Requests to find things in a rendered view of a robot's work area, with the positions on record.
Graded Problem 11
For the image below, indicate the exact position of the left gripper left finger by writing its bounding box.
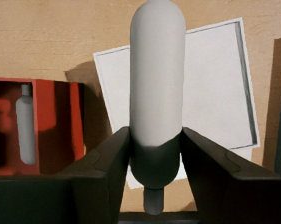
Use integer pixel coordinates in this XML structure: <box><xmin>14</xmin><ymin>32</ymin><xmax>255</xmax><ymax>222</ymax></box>
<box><xmin>0</xmin><ymin>126</ymin><xmax>130</xmax><ymax>224</ymax></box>

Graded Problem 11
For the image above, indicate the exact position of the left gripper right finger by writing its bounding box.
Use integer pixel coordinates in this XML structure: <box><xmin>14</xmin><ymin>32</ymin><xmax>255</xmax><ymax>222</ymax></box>
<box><xmin>181</xmin><ymin>127</ymin><xmax>281</xmax><ymax>224</ymax></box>

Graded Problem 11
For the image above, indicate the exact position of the white digital weighing scale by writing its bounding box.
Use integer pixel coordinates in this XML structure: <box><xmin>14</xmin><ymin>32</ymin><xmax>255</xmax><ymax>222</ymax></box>
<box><xmin>93</xmin><ymin>17</ymin><xmax>261</xmax><ymax>161</ymax></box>

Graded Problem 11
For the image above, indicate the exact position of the grey co2 cylinder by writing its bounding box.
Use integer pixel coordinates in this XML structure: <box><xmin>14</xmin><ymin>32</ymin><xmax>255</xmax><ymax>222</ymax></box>
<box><xmin>16</xmin><ymin>85</ymin><xmax>36</xmax><ymax>165</ymax></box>

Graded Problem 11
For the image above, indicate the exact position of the red open box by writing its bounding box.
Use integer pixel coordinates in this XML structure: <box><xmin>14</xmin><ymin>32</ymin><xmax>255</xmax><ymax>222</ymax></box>
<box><xmin>0</xmin><ymin>77</ymin><xmax>84</xmax><ymax>175</ymax></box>

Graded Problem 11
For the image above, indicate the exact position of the grey gas cylinder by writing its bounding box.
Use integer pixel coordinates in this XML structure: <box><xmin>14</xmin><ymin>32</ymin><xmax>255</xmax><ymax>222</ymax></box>
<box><xmin>129</xmin><ymin>0</ymin><xmax>186</xmax><ymax>215</ymax></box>

